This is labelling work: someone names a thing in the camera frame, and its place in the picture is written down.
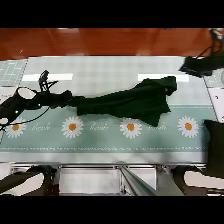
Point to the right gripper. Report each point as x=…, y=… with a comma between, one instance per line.
x=196, y=67

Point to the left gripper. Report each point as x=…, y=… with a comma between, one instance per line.
x=61, y=99

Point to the dark green T-shirt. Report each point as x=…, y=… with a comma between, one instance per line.
x=133, y=101

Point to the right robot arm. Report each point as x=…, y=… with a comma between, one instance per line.
x=215, y=146

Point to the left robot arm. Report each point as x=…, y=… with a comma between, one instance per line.
x=13, y=103

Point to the silver frame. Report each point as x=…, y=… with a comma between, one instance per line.
x=140, y=181

